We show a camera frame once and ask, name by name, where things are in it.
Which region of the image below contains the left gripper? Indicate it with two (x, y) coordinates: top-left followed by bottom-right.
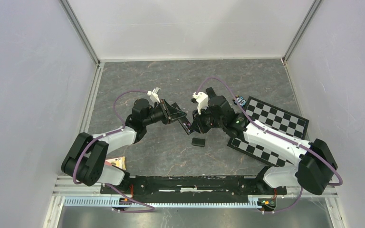
(143, 99), (187, 126)

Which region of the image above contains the white cable duct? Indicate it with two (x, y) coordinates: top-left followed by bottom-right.
(63, 196), (267, 209)

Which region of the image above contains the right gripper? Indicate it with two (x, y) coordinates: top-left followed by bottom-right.
(189, 105), (225, 134)

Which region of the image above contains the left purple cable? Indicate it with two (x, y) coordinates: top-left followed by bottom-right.
(72, 90), (150, 185)

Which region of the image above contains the blue owl figure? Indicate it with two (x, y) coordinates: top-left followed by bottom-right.
(233, 95), (247, 108)

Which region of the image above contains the black white chessboard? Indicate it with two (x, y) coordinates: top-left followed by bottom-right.
(227, 96), (309, 167)

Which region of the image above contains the black remote with buttons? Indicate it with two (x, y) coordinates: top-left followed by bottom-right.
(175, 103), (193, 135)

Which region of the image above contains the black remote back up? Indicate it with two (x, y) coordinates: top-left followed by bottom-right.
(205, 87), (217, 98)

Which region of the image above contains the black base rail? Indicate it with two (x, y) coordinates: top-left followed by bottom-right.
(117, 175), (287, 203)

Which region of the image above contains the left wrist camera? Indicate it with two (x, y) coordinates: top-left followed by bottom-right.
(147, 87), (161, 104)

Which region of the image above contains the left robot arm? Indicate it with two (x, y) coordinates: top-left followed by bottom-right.
(61, 98), (187, 194)

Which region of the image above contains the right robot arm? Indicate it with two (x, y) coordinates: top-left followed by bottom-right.
(190, 92), (337, 195)

